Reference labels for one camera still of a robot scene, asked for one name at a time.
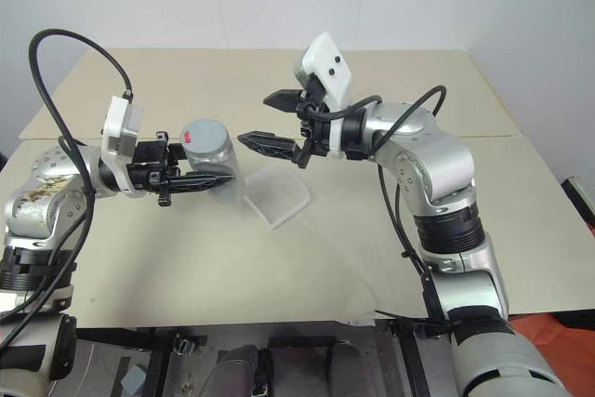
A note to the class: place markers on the orange cloth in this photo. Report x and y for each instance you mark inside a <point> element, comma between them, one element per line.
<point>544,327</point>

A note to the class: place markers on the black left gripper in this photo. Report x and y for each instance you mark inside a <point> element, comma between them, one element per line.
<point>148,163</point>

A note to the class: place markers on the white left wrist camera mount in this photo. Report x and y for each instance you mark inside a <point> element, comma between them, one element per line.
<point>120,132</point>

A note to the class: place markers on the small metal clip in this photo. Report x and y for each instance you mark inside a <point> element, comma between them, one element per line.
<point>185,346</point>

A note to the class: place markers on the clear plastic box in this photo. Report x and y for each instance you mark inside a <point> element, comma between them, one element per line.
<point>279,197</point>

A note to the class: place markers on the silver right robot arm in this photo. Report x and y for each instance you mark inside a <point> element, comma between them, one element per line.
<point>432,160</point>

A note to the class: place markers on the grey jar lid red mark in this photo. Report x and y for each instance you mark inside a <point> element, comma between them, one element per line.
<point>204,133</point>

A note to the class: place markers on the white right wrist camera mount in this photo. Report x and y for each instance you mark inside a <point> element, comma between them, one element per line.
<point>327,62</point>

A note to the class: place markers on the dark rounded shape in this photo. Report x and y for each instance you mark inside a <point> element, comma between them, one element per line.
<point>237,371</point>

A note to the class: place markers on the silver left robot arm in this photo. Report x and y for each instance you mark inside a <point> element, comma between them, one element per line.
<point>32,211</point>

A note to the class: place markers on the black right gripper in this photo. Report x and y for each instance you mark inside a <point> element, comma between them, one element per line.
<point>312,133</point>

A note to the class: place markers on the clear plastic jar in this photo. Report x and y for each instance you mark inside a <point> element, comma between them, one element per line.
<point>219,169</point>

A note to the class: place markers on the small grey block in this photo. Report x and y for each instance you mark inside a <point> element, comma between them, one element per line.
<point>135,379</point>

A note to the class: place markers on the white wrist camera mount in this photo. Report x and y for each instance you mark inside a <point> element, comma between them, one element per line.
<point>327,62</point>
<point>120,132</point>

